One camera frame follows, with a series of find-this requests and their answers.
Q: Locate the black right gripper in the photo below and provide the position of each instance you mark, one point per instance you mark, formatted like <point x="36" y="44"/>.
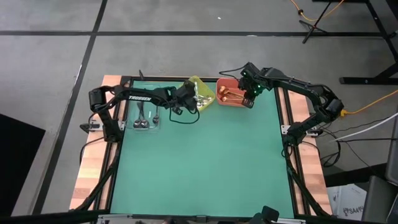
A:
<point x="253" y="79"/>

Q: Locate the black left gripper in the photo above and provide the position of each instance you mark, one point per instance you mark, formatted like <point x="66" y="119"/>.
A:
<point x="183" y="95"/>

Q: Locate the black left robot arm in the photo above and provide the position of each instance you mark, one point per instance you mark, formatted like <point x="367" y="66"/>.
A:
<point x="140" y="98"/>

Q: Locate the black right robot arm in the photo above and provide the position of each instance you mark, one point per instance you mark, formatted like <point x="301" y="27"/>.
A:
<point x="298" y="85"/>

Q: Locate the yellow plastic bin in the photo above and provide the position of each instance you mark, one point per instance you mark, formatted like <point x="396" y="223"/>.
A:
<point x="206" y="93"/>

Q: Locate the orange plastic bin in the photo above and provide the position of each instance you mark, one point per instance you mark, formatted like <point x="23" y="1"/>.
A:
<point x="231" y="85"/>

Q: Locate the gold metal spoon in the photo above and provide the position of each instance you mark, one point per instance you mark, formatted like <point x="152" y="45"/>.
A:
<point x="222" y="90"/>
<point x="224" y="99"/>

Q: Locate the clear plastic bin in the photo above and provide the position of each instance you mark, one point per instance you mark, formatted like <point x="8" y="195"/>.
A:
<point x="152" y="127"/>

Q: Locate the green table mat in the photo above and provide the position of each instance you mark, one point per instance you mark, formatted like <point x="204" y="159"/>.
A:
<point x="202" y="161"/>

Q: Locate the black tripod stand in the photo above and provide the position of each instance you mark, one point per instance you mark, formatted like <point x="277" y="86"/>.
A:
<point x="314" y="26"/>

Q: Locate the white printed cardboard box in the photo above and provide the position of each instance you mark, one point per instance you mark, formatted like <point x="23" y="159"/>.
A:
<point x="345" y="202"/>

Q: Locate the black floor mat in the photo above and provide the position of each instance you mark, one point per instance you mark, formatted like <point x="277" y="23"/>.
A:
<point x="18" y="161"/>

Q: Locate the black aluminium table frame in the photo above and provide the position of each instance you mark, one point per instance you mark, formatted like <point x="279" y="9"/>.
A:
<point x="161" y="78"/>

